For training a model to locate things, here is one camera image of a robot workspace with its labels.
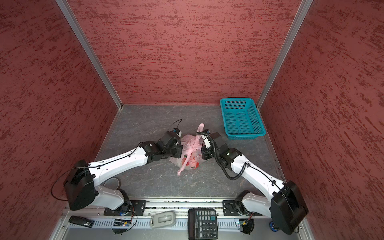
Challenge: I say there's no pink plastic bag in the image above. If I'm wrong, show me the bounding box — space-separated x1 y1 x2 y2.
170 135 205 176

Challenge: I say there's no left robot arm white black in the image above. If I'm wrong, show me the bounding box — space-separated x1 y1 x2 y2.
64 128 183 215

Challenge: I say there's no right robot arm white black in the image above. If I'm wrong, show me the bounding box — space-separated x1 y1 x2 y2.
197 132 309 235

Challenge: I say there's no teal plastic basket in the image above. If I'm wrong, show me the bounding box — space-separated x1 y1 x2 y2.
220 98 266 140

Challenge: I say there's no clear tape roll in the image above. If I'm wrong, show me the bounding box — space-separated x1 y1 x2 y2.
103 178 121 191

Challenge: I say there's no black calculator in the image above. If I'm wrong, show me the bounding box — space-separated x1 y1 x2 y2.
187 209 219 240

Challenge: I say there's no grey plastic device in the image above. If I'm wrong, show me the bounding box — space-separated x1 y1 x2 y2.
150 211 176 229

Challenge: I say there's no blue handheld device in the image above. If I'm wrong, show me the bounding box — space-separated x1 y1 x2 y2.
269 221 277 232

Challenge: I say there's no black remote stick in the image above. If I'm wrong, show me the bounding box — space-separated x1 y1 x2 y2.
69 216 95 228

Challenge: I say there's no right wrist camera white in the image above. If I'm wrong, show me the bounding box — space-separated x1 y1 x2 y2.
201 133 211 149

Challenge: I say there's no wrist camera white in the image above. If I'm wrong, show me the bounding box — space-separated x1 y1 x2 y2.
173 128 182 137
201 133 211 149

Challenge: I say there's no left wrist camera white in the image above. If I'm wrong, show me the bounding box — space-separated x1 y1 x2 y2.
173 128 182 137

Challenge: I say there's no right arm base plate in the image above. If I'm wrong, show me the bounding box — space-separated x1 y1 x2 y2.
222 200 263 217

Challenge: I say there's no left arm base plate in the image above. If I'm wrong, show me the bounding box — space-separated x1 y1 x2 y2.
104 200 147 216

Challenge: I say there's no right circuit board with wires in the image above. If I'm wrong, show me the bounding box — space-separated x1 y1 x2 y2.
239 212 255 235

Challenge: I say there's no circuit board with wires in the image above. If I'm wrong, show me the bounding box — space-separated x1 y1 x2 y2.
112 207 138 235
239 212 255 235

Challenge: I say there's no left circuit board with wires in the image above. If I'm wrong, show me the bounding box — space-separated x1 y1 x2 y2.
112 207 138 235

